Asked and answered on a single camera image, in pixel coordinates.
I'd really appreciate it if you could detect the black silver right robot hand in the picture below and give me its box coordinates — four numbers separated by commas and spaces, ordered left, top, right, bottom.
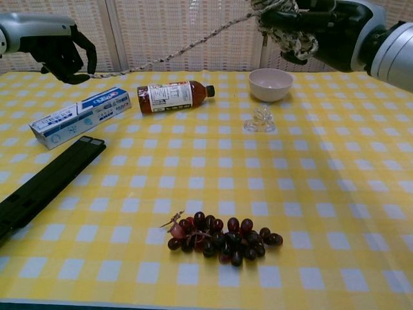
257, 0, 378, 74

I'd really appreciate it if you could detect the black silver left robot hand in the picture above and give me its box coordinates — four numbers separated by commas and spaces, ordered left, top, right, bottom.
0, 12, 97, 85

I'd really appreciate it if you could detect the speckled white braided rope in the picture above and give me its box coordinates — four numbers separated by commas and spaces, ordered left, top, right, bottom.
88, 0, 320, 80

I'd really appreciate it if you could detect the blue white toothpaste box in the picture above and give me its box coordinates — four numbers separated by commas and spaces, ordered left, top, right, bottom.
28, 86, 132, 150

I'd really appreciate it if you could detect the pink bowl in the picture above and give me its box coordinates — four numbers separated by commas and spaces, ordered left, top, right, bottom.
248, 68, 294, 103

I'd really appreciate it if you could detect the beige woven folding screen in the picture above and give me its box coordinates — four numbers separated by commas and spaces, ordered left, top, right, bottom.
0, 0, 413, 74

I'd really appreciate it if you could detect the brown tea bottle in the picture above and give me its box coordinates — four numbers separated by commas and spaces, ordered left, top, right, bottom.
137, 80, 216, 114

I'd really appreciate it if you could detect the black folded bar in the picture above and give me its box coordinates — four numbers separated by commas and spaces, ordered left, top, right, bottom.
0, 136, 107, 242

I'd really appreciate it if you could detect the yellow white checked tablecloth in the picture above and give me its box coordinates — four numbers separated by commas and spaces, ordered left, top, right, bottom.
0, 70, 413, 306

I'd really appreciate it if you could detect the dark red grape bunch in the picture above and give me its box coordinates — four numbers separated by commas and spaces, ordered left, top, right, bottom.
160, 210, 284, 267

